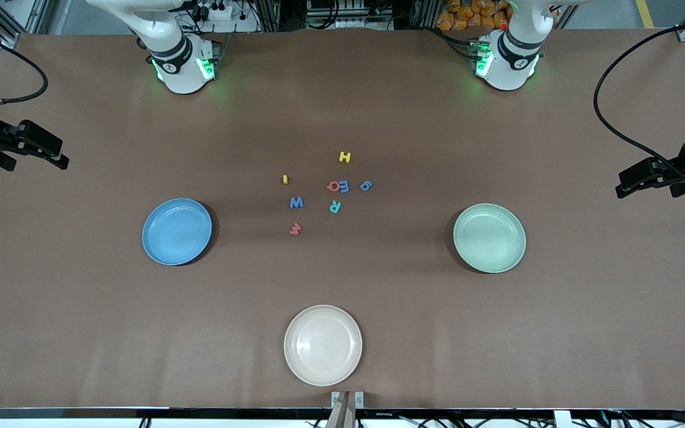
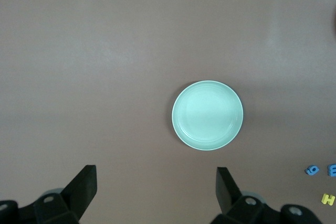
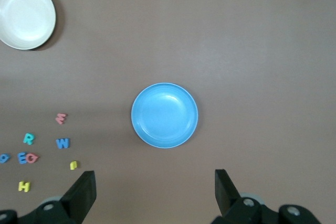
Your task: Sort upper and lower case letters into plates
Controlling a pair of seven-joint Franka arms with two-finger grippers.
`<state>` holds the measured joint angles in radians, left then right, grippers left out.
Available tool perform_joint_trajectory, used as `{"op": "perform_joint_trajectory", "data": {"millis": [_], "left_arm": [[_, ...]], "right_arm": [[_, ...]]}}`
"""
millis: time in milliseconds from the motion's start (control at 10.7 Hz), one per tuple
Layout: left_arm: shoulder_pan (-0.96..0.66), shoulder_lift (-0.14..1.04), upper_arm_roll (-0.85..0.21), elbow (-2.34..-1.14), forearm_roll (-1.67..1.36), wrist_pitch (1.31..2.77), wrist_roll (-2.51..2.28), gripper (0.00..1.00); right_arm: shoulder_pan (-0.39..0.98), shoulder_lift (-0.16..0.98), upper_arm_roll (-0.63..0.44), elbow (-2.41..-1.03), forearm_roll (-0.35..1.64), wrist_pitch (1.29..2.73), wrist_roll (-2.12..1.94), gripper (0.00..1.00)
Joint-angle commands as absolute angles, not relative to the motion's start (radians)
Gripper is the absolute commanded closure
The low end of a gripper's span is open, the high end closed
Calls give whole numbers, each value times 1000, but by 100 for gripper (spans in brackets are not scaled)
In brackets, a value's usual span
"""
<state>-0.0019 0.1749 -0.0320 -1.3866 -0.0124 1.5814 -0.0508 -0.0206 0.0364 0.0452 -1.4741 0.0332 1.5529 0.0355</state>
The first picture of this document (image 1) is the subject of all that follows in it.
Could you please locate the orange packets pile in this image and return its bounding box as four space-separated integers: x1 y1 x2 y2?
436 0 511 32

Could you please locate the black cable bundle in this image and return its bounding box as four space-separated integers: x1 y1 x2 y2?
601 397 685 428

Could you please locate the beige plate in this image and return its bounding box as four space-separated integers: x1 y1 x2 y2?
284 305 363 387

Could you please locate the metal rack device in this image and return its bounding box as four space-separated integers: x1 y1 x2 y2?
306 0 382 30

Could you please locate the blue plate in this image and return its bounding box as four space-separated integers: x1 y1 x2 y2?
142 198 213 266

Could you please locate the metal table edge bracket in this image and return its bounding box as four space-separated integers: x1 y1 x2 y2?
331 391 365 411

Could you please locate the pale green plate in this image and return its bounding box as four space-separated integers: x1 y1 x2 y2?
453 203 527 274

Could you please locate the white power strip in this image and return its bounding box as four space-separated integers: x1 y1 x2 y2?
191 0 239 21

